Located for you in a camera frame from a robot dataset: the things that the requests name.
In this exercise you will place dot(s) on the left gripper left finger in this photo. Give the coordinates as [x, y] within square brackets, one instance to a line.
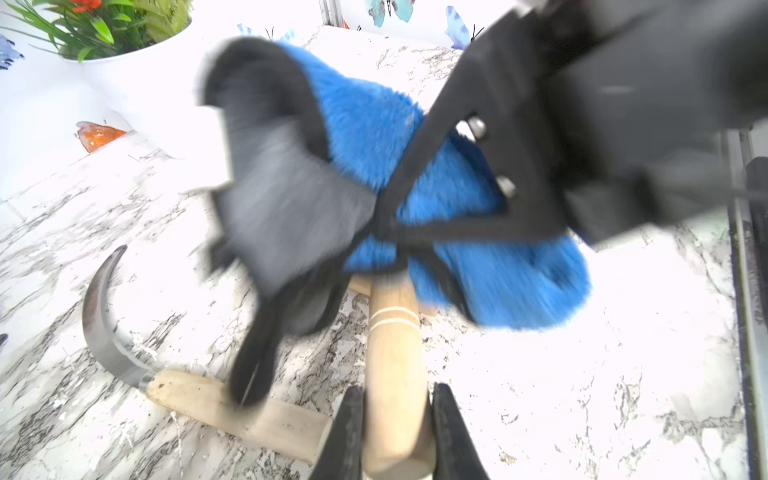
[340, 458]

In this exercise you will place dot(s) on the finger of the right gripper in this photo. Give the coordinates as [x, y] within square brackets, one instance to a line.
[456, 144]
[445, 279]

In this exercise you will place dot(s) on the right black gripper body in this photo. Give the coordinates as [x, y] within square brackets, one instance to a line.
[601, 116]

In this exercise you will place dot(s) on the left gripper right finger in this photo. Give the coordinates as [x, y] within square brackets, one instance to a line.
[457, 458]

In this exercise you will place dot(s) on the sickle wooden handle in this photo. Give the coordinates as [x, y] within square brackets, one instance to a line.
[274, 425]
[398, 440]

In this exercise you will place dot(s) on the blue grey rag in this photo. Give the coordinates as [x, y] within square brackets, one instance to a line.
[310, 150]

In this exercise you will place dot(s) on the white pot with plant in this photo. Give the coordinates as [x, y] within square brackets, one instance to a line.
[146, 59]

